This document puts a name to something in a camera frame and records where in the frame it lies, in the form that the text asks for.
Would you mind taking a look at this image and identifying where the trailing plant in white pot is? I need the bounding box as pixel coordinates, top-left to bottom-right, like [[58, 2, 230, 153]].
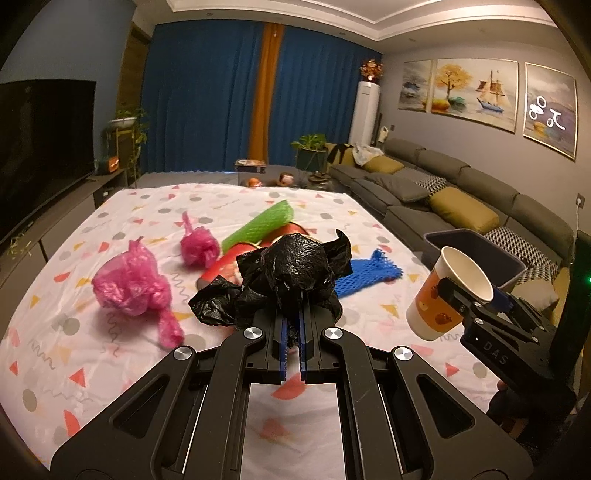
[[108, 105, 149, 181]]

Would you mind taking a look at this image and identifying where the orange curtain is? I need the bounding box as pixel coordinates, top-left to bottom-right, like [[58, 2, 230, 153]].
[[247, 23, 284, 160]]

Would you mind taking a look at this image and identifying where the small pink plastic bag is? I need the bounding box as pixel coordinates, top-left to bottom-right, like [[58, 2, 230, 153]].
[[179, 211, 220, 269]]

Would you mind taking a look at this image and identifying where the grey television cabinet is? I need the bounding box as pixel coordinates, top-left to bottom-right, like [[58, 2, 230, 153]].
[[0, 167, 130, 296]]

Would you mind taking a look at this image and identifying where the blue foam net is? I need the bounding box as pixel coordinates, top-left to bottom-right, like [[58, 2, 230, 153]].
[[333, 249, 403, 298]]

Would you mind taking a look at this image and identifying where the large olive pillow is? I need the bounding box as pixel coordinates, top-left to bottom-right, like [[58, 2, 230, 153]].
[[428, 187, 502, 228]]

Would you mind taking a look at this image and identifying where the large pink plastic bag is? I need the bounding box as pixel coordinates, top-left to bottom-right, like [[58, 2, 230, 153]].
[[91, 237, 185, 349]]

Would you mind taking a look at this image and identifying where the white patterned cloth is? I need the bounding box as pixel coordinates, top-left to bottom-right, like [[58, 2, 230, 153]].
[[0, 182, 509, 480]]

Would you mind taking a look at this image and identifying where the printed paper cup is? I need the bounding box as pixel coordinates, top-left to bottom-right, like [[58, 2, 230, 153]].
[[406, 246, 495, 342]]

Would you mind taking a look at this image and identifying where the painting with light glare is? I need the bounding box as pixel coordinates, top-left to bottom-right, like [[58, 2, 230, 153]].
[[523, 62, 579, 161]]

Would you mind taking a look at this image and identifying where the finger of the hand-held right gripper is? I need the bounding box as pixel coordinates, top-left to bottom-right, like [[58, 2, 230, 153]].
[[489, 287, 558, 339], [438, 276, 490, 339]]

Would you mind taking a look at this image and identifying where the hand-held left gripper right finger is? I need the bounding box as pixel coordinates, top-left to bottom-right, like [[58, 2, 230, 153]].
[[299, 308, 548, 480]]

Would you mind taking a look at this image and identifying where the white standing air conditioner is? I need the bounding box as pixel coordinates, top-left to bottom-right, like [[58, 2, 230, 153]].
[[348, 82, 380, 146]]

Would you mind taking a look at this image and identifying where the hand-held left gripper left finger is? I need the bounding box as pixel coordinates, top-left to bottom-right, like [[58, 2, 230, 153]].
[[48, 308, 301, 480]]

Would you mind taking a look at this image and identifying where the brown wooden door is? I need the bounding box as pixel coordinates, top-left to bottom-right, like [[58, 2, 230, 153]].
[[122, 25, 151, 121]]

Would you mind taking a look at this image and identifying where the green foam net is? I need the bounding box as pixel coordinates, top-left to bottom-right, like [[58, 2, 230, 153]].
[[221, 199, 295, 254]]

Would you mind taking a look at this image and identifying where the red printed box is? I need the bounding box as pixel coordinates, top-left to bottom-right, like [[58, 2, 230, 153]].
[[198, 222, 324, 288]]

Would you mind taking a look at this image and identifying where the dark coffee table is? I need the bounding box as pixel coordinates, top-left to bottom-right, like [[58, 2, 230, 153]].
[[231, 164, 352, 191]]

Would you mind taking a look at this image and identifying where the black plastic bag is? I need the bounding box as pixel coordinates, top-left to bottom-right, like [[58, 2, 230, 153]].
[[188, 229, 354, 332]]

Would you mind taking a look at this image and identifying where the small black white patterned pillow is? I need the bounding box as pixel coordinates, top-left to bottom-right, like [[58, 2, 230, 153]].
[[413, 174, 448, 195]]

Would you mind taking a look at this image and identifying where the blue curtain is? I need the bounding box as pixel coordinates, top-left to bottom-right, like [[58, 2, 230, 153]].
[[268, 25, 382, 164], [141, 23, 266, 174]]

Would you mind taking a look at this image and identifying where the grey bin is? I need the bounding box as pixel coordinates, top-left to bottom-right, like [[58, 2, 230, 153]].
[[423, 228, 528, 292]]

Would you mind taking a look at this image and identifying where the small seascape painting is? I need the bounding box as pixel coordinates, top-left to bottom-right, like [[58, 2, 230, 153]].
[[398, 60, 435, 112]]

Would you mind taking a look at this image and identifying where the grey pillow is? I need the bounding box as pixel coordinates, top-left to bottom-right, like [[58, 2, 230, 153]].
[[365, 178, 431, 205]]

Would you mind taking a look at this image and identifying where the grey sofa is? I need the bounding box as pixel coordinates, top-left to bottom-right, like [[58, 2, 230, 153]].
[[325, 138, 575, 319]]

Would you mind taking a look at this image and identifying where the potted plant in dark pot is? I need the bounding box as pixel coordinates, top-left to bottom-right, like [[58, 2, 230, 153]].
[[291, 134, 329, 185]]

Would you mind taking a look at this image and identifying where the wide sailing ship painting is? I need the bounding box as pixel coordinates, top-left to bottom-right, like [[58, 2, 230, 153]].
[[431, 58, 520, 134]]

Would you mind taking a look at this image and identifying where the small olive pillow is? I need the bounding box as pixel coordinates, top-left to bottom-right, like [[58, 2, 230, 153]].
[[365, 156, 404, 175]]

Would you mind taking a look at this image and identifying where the black television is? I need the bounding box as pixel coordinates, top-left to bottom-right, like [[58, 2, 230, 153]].
[[0, 79, 98, 246]]

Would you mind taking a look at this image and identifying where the gold plant stand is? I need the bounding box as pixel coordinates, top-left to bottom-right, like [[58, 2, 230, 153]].
[[105, 128, 136, 177]]

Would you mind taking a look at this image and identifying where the orange flower decoration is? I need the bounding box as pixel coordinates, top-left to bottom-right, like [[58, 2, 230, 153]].
[[360, 59, 385, 84]]

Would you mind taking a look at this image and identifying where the large black white patterned pillow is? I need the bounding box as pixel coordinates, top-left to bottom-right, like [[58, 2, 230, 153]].
[[482, 226, 559, 282]]

